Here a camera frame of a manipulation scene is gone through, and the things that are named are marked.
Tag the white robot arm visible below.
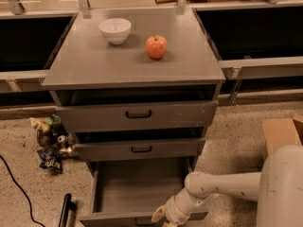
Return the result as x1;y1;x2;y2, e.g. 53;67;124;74
151;145;303;227

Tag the grey drawer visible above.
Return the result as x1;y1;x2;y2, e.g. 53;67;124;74
76;138;205;162
57;101;218;132
79;156;209;227

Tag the black metal bar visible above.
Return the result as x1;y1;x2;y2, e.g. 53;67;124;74
59;193;78;227

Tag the grey top drawer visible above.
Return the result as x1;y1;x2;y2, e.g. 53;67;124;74
57;101;218;132

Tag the grey drawer cabinet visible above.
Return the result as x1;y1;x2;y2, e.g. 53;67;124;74
41;6;227;175

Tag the grey bottom drawer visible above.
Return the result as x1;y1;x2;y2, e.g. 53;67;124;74
79;156;209;227

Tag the white ceramic bowl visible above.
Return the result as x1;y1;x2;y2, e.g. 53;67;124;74
98;18;132;44

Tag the green snack bag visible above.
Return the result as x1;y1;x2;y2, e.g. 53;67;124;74
47;113;62;134

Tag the left black bin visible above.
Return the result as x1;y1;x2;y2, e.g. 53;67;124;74
0;15;74;72

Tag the grey middle drawer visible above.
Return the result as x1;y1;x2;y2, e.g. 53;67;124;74
76;138;205;162

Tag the cardboard box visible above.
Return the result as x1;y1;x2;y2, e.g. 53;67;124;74
262;113;303;155

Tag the right black bin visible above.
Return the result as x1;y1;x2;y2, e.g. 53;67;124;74
196;7;303;61

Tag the black floor cable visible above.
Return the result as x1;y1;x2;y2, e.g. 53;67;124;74
0;154;47;227

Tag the wooden stick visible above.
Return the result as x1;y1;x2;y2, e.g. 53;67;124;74
154;0;190;5

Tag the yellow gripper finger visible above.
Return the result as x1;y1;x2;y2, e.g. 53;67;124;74
151;205;165;223

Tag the black bin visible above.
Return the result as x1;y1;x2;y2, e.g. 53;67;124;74
196;7;303;61
0;15;74;72

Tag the soda can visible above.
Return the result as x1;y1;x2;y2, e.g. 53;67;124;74
57;135;69;148

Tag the blue snack bag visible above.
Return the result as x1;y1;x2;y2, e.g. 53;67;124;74
37;148;62;173

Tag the red apple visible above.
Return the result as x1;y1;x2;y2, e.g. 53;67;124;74
145;35;168;60

